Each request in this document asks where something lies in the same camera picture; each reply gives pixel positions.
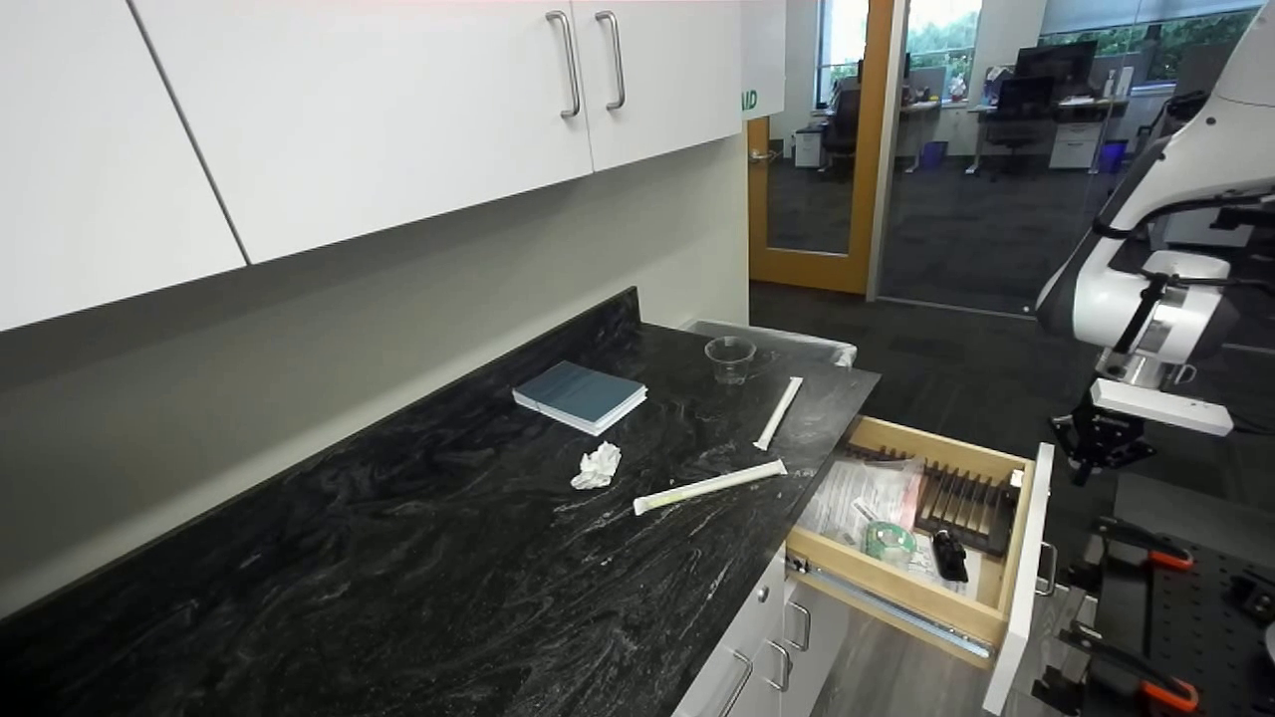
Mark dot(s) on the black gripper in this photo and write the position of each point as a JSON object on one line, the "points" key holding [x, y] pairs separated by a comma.
{"points": [[1110, 441]]}

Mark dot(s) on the green tape roll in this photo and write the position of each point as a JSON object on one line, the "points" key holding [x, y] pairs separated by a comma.
{"points": [[887, 542]]}

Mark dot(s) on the white-fronted wooden drawer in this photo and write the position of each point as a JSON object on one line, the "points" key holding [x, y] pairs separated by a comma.
{"points": [[900, 604]]}

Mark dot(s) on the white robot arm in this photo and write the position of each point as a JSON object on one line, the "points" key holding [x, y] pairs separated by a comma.
{"points": [[1235, 121]]}

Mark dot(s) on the orange black bar clamp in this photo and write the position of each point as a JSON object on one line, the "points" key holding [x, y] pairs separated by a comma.
{"points": [[1118, 672], [1129, 538]]}

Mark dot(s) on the black slotted knife organizer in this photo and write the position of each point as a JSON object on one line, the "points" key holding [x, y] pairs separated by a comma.
{"points": [[969, 503]]}

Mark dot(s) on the black pegboard plate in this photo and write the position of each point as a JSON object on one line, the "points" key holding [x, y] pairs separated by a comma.
{"points": [[1202, 623]]}

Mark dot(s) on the clear bag with papers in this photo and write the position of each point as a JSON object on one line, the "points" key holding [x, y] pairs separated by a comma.
{"points": [[857, 499]]}

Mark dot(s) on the short white wrapped stick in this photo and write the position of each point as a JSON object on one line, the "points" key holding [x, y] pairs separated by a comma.
{"points": [[778, 414]]}

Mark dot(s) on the office desk with monitors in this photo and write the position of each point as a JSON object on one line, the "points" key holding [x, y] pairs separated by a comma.
{"points": [[1049, 66]]}

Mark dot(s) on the small clear glass bowl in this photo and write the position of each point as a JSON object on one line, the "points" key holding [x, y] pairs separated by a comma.
{"points": [[729, 354]]}

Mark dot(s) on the long white wrapped stick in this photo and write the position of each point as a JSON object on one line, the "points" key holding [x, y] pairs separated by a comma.
{"points": [[709, 487]]}

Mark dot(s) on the green white sticker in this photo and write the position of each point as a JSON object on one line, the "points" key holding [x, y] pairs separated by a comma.
{"points": [[752, 101]]}

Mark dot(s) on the crumpled white paper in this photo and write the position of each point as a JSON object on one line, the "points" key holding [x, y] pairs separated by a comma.
{"points": [[600, 467]]}

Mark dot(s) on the blue book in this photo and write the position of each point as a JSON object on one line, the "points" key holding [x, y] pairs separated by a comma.
{"points": [[580, 397]]}

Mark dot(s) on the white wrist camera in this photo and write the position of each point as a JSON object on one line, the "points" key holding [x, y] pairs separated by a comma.
{"points": [[1161, 405]]}

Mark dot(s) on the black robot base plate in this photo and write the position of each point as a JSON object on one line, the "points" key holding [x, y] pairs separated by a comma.
{"points": [[1198, 511]]}

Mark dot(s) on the wooden door frame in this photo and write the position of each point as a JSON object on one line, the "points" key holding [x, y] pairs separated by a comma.
{"points": [[871, 143]]}

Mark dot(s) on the white wall cabinet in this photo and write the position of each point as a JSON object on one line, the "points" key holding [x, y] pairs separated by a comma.
{"points": [[373, 121]]}

